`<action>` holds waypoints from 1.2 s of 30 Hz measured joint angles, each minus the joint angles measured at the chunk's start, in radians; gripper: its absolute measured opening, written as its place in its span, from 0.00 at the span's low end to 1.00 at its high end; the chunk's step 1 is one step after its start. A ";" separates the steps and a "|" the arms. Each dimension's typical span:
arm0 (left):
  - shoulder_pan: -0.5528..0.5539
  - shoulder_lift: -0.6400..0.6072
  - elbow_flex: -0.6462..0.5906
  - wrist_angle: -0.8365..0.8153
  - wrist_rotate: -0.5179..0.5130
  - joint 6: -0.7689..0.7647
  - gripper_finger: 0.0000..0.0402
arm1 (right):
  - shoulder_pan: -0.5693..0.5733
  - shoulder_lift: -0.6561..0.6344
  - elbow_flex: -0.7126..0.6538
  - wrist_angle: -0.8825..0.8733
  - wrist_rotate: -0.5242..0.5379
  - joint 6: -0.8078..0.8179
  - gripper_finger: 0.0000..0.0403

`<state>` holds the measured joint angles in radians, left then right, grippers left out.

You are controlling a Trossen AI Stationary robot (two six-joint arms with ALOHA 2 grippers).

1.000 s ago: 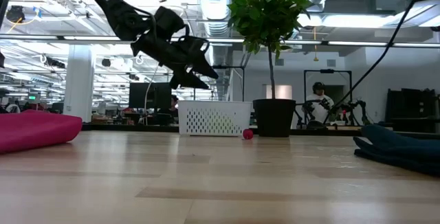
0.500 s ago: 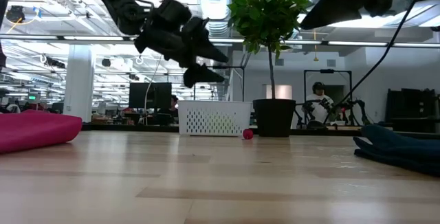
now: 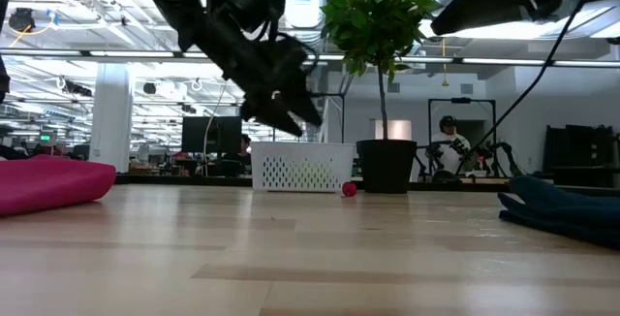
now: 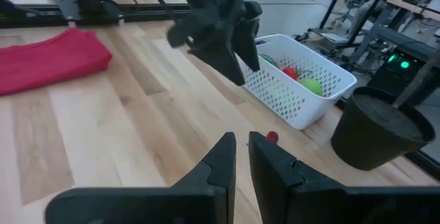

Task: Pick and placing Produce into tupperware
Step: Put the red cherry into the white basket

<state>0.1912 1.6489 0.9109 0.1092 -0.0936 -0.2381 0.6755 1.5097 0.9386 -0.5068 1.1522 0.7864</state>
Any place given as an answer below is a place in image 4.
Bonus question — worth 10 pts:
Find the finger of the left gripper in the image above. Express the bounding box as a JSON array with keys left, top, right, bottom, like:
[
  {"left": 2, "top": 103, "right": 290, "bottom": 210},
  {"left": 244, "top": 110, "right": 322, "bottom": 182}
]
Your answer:
[
  {"left": 233, "top": 20, "right": 261, "bottom": 73},
  {"left": 188, "top": 23, "right": 247, "bottom": 87}
]

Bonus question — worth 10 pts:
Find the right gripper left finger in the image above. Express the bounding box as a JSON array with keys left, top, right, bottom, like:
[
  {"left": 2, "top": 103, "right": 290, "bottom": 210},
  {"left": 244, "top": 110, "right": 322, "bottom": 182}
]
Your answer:
[{"left": 44, "top": 131, "right": 237, "bottom": 224}]

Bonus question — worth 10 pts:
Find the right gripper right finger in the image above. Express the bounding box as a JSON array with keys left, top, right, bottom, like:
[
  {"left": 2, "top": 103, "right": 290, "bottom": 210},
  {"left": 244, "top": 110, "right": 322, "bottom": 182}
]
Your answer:
[{"left": 247, "top": 131, "right": 440, "bottom": 224}]

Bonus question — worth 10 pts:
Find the striped green toy watermelon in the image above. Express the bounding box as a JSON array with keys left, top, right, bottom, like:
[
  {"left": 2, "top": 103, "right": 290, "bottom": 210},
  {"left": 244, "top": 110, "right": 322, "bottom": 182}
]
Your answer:
[{"left": 258, "top": 54, "right": 278, "bottom": 67}]

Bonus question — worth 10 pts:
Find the red toy strawberry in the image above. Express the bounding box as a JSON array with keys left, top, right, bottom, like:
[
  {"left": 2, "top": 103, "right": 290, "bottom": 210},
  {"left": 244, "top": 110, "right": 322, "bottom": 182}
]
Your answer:
[{"left": 281, "top": 66, "right": 299, "bottom": 81}]

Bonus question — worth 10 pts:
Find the white perforated plastic basket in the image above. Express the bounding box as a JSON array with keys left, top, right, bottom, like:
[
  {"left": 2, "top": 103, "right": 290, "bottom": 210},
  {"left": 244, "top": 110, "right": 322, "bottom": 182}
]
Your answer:
[{"left": 236, "top": 33, "right": 358, "bottom": 131}]

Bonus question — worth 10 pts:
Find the grey office chair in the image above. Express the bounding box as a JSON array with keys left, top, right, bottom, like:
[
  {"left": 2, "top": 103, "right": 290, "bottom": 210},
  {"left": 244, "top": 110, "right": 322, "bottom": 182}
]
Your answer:
[{"left": 305, "top": 0, "right": 379, "bottom": 52}]

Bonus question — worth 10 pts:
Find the green plant in black pot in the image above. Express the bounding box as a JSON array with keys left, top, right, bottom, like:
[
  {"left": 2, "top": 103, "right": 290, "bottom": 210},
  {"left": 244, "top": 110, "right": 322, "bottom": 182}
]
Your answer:
[{"left": 330, "top": 48, "right": 440, "bottom": 172}]

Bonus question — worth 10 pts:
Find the black computer with green light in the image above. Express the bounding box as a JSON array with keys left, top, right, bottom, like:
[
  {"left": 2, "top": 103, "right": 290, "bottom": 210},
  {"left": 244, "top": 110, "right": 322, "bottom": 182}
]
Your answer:
[{"left": 374, "top": 50, "right": 440, "bottom": 91}]

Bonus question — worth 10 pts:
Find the wooden background desk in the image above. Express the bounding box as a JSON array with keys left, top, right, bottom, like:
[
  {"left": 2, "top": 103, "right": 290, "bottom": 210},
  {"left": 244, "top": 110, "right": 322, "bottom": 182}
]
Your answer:
[{"left": 386, "top": 0, "right": 440, "bottom": 22}]

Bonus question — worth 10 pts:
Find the folded red cloth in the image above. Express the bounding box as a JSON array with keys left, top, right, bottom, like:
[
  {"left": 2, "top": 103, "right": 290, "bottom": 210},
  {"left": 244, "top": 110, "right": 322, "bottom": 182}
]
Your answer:
[{"left": 0, "top": 27, "right": 113, "bottom": 98}]

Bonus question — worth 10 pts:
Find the black aluminium table frame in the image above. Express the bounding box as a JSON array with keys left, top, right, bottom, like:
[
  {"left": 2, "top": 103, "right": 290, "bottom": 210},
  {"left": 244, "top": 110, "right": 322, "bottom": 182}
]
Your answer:
[{"left": 0, "top": 0, "right": 192, "bottom": 29}]

